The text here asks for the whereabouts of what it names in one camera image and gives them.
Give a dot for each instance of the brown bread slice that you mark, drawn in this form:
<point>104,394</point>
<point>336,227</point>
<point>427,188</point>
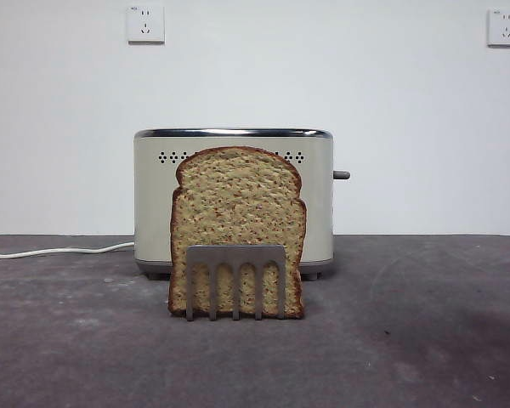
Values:
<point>238,200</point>

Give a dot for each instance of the grey toaster lever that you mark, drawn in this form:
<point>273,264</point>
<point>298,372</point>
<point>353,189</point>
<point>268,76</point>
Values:
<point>342,175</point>

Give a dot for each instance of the steel toast rack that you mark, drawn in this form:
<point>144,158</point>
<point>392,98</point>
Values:
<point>234,254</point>

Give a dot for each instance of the cream steel toaster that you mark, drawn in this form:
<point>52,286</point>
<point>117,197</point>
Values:
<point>153,212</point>

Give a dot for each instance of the white wall socket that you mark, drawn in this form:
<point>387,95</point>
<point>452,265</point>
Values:
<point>505,27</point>
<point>145,25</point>

